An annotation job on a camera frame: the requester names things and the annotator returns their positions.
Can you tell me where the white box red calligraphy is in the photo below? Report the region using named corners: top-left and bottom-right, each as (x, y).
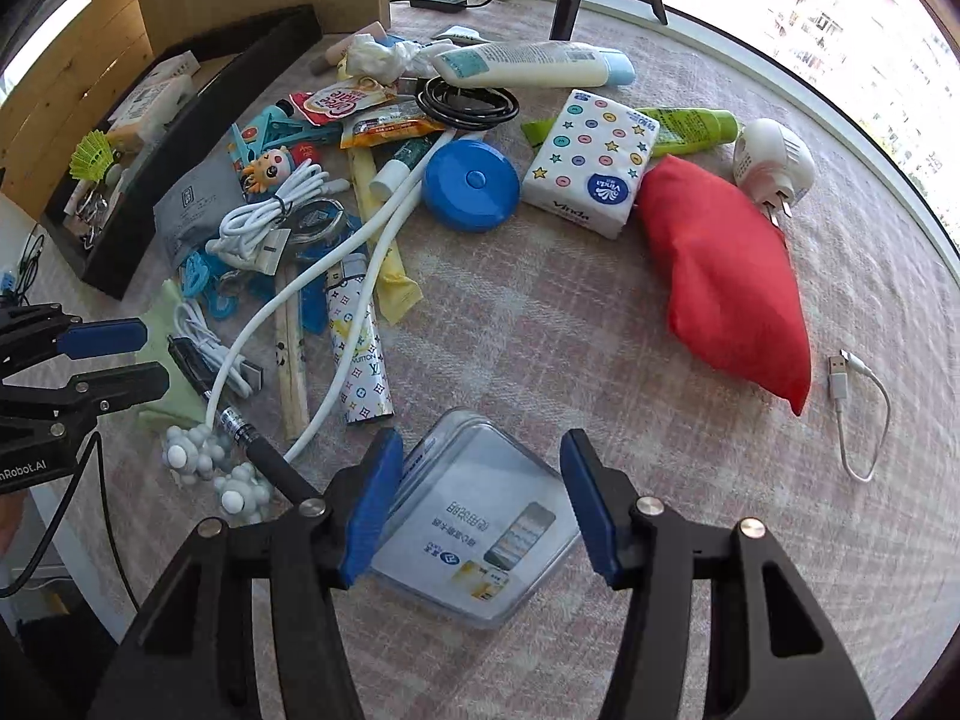
top-left (107, 50), bottom-right (200, 122)

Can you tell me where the light green cloth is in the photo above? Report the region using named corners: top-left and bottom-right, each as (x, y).
top-left (135, 280), bottom-right (205, 434)

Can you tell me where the black pen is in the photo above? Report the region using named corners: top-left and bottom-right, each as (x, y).
top-left (166, 335), bottom-right (324, 508)

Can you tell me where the grey ball cluster toy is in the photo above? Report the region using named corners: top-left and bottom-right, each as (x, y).
top-left (161, 424), bottom-right (274, 525)

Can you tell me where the grey sachet packet upper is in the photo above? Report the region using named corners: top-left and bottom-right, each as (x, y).
top-left (153, 153), bottom-right (244, 270)

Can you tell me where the wooden chopsticks packet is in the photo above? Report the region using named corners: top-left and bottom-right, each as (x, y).
top-left (274, 296), bottom-right (311, 442)

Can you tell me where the patterned lighter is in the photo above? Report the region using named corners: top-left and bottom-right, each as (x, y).
top-left (324, 250), bottom-right (394, 424)

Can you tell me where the clear plastic card case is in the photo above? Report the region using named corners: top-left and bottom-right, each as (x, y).
top-left (371, 408), bottom-right (579, 628)

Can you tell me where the teal clothespin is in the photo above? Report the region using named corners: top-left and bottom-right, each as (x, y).
top-left (228, 101), bottom-right (343, 169)

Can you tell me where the yellow sachet stick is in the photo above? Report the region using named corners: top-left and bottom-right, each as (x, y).
top-left (348, 145), bottom-right (427, 329)

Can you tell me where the red pouch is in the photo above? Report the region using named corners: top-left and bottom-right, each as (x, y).
top-left (635, 156), bottom-right (812, 415)

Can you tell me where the coffee mate sachet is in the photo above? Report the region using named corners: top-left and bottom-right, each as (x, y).
top-left (288, 76), bottom-right (397, 127)

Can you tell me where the black cardboard tray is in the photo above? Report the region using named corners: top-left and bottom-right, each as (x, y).
top-left (41, 5), bottom-right (322, 299)

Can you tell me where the blue round tape measure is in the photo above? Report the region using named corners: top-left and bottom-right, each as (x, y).
top-left (421, 138), bottom-right (521, 232)

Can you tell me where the white power adapter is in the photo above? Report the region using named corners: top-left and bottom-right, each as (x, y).
top-left (732, 119), bottom-right (815, 227)

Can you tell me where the polka dot tissue pack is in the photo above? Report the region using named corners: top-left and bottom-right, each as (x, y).
top-left (521, 89), bottom-right (661, 239)

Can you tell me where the green tube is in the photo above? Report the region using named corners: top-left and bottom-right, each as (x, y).
top-left (520, 106), bottom-right (744, 160)

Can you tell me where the white blue tube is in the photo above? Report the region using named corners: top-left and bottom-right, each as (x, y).
top-left (431, 41), bottom-right (636, 88)

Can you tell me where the white coiled cable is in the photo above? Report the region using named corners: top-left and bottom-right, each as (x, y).
top-left (203, 157), bottom-right (353, 275)

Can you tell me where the cartoon doll keychain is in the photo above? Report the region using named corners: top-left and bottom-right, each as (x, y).
top-left (239, 142), bottom-right (320, 195)

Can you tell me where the short white usb cable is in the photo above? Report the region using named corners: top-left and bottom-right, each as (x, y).
top-left (826, 346), bottom-right (893, 485)

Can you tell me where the long white cable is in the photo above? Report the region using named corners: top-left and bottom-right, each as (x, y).
top-left (203, 127), bottom-right (490, 467)

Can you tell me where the black coiled cable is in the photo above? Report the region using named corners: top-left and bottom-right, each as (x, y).
top-left (413, 74), bottom-right (523, 130)

